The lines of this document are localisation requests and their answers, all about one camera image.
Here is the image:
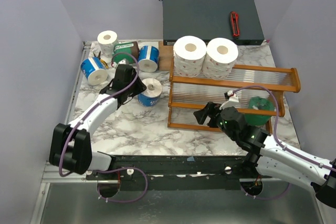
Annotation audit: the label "blue wrapped paper roll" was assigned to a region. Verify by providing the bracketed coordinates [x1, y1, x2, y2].
[80, 57, 108, 86]

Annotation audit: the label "small green object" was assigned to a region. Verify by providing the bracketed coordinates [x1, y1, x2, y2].
[112, 41, 140, 63]

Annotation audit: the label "red black utility knife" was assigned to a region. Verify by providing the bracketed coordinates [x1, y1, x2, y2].
[230, 12, 240, 38]

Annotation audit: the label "aluminium frame rail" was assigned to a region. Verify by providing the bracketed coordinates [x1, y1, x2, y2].
[30, 41, 92, 224]

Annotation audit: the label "brown wooden board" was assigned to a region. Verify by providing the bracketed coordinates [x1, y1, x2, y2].
[159, 41, 173, 71]

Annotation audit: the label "plain white paper roll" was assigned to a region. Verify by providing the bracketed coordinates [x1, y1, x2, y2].
[97, 30, 118, 58]

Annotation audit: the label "white red-dotted paper roll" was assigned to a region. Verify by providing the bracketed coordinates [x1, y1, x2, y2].
[173, 36, 207, 78]

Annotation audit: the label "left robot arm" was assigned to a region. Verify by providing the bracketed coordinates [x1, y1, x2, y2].
[49, 64, 146, 179]

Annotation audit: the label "green paper roll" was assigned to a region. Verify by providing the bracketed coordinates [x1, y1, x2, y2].
[243, 97, 276, 127]

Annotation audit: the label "dark grey rack-mount device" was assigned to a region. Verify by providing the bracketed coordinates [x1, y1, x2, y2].
[159, 0, 265, 46]

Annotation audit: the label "black yellow pliers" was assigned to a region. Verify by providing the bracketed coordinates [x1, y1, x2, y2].
[93, 51, 109, 69]

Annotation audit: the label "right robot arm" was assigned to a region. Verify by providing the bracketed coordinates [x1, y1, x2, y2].
[193, 102, 335, 208]

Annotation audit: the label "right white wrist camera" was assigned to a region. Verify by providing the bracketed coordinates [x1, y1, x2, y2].
[219, 90, 239, 110]

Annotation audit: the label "blue object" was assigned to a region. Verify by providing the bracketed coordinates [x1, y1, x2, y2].
[138, 46, 159, 72]

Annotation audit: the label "orange wooden shelf rack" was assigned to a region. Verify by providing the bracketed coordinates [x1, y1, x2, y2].
[167, 65, 301, 131]

